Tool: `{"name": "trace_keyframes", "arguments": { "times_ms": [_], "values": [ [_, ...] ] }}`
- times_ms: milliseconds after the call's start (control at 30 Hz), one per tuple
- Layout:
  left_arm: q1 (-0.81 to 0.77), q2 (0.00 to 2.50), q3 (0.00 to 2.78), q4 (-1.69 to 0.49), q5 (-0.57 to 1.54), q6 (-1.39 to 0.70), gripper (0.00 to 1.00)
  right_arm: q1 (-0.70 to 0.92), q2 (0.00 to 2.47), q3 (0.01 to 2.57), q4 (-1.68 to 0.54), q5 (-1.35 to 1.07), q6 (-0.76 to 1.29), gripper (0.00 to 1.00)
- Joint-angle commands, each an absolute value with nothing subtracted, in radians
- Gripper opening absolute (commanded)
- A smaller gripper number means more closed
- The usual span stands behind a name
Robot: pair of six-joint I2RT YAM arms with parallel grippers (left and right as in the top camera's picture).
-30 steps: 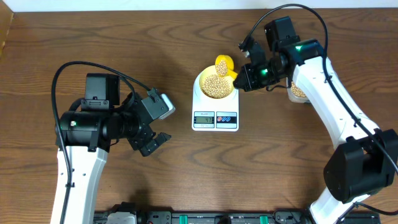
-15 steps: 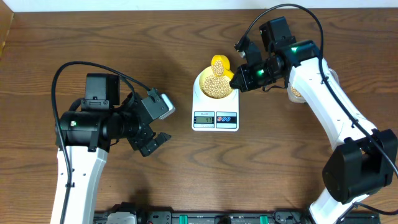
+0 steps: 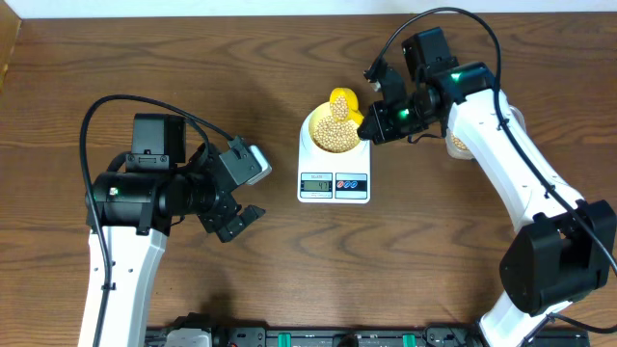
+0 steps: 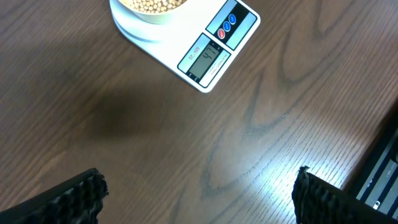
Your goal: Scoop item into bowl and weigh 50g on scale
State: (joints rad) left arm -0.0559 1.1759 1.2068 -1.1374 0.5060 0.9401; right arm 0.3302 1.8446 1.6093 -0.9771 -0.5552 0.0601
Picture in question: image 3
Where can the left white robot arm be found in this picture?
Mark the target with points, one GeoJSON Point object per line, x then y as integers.
{"type": "Point", "coordinates": [133, 206]}

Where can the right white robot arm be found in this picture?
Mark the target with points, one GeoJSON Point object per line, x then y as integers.
{"type": "Point", "coordinates": [563, 243]}

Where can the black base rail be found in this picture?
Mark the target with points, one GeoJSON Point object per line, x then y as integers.
{"type": "Point", "coordinates": [197, 329]}

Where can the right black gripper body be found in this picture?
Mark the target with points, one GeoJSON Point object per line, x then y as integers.
{"type": "Point", "coordinates": [400, 120]}

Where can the white digital kitchen scale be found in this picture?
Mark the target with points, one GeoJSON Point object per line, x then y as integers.
{"type": "Point", "coordinates": [326, 177]}

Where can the yellow plastic bowl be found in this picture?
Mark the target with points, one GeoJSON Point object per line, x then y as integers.
{"type": "Point", "coordinates": [315, 123]}

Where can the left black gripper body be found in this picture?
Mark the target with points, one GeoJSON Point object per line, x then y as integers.
{"type": "Point", "coordinates": [224, 205]}

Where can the yellow measuring scoop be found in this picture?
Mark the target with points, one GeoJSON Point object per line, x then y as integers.
{"type": "Point", "coordinates": [344, 106]}

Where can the soybeans in bowl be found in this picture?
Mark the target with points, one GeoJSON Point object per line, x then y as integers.
{"type": "Point", "coordinates": [336, 136]}

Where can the soybeans in container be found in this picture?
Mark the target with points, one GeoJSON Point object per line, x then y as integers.
{"type": "Point", "coordinates": [458, 143]}

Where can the clear plastic bean container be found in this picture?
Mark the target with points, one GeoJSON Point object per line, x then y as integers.
{"type": "Point", "coordinates": [456, 153]}

